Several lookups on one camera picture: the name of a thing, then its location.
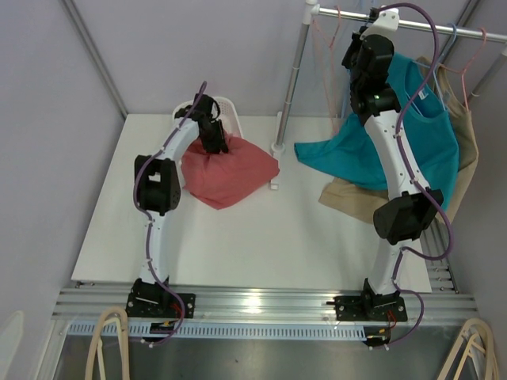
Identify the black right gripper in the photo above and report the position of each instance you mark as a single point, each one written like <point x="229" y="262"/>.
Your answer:
<point x="356" y="44"/>

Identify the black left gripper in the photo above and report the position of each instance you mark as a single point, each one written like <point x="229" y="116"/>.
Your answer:
<point x="219" y="143"/>

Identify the pink wire hanger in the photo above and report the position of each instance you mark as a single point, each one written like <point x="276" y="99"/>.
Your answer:
<point x="325" y="40"/>

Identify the red t shirt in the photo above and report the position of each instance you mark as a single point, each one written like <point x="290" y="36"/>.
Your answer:
<point x="222" y="180"/>

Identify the blue hanger with beige shirt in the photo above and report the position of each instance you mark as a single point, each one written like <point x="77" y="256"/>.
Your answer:
<point x="442" y="96"/>

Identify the teal t shirt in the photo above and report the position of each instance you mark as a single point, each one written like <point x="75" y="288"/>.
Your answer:
<point x="351" y="155"/>

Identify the blue hanger with teal shirt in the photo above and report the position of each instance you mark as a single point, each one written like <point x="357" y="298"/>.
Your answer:
<point x="359" y="7"/>

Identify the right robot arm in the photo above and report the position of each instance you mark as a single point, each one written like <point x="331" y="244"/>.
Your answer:
<point x="412" y="204"/>

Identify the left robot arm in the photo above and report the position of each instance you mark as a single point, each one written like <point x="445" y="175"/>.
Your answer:
<point x="157" y="193"/>

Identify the beige t shirt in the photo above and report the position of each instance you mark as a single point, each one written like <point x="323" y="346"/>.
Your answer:
<point x="361" y="203"/>

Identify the white perforated plastic basket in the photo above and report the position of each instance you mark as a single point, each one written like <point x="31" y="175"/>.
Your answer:
<point x="224" y="110"/>

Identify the metal clothes rack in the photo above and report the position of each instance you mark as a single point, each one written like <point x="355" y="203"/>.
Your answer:
<point x="313" y="9"/>

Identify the beige tubes lower left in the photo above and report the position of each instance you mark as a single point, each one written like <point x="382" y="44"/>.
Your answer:
<point x="117" y="316"/>

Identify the beige tubes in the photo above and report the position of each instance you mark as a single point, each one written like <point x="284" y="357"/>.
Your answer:
<point x="475" y="342"/>
<point x="117" y="316"/>

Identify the beige tubes lower right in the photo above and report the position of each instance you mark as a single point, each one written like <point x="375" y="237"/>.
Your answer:
<point x="475" y="342"/>

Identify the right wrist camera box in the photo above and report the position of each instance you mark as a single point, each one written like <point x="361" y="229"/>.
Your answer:
<point x="386" y="24"/>

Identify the pink hanger at rail end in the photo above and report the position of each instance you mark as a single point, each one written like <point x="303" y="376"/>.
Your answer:
<point x="463" y="71"/>

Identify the white slotted cable duct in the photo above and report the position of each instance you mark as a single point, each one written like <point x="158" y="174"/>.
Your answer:
<point x="198" y="330"/>

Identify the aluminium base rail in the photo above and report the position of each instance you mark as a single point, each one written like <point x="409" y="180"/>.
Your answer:
<point x="252" y="305"/>

